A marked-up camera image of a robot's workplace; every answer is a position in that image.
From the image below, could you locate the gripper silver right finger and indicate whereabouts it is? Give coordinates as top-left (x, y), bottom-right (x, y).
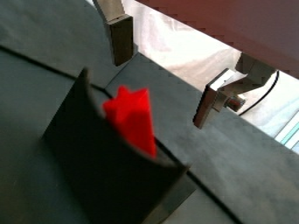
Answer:
top-left (192, 53), bottom-right (276, 129)

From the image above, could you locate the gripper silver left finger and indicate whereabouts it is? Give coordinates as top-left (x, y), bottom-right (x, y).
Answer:
top-left (91, 0), bottom-right (133, 66)

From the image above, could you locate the red star prism object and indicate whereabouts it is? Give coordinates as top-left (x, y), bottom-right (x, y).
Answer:
top-left (102, 86), bottom-right (156, 158)

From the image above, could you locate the black curved fixture stand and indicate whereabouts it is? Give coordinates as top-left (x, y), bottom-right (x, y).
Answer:
top-left (42, 70), bottom-right (194, 224)

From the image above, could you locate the black cable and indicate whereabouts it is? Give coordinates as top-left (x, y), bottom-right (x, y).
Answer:
top-left (237, 69), bottom-right (281, 116)

